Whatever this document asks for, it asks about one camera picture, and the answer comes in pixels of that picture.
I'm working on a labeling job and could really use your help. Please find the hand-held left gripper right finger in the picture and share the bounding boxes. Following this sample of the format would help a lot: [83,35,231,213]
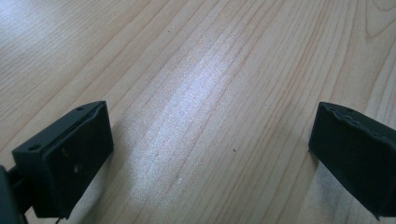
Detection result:
[307,101,396,220]

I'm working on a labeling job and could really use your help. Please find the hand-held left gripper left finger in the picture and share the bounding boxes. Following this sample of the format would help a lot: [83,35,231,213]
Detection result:
[11,100,115,219]

